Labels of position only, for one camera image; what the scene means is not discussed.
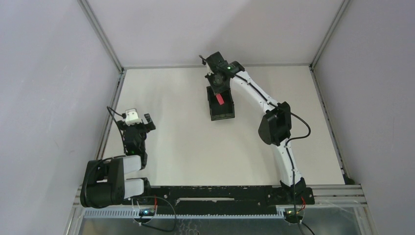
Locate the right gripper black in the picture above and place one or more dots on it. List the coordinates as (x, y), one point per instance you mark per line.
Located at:
(218, 89)

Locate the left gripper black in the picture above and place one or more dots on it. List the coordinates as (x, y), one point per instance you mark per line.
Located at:
(136, 127)

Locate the red handled screwdriver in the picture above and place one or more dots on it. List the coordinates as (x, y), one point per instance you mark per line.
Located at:
(219, 99)

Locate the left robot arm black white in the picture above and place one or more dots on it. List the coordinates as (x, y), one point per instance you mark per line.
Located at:
(105, 182)

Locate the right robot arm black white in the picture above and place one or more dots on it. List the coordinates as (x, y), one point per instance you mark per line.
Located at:
(276, 121)

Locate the black plastic bin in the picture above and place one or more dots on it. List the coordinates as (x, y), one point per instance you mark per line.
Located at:
(219, 111)

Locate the left controller circuit board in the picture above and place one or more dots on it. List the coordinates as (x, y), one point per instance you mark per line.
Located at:
(147, 212)

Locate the controller circuit board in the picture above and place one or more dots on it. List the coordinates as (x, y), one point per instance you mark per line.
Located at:
(147, 212)
(293, 217)

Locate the right controller circuit board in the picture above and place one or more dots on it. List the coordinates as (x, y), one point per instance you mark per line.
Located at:
(293, 217)

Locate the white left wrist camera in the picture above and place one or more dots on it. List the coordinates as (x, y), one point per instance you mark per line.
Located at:
(131, 117)

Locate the grey slotted cable duct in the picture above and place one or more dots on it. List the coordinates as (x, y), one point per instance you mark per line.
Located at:
(129, 213)

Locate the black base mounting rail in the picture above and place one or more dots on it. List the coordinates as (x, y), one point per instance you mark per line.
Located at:
(224, 200)

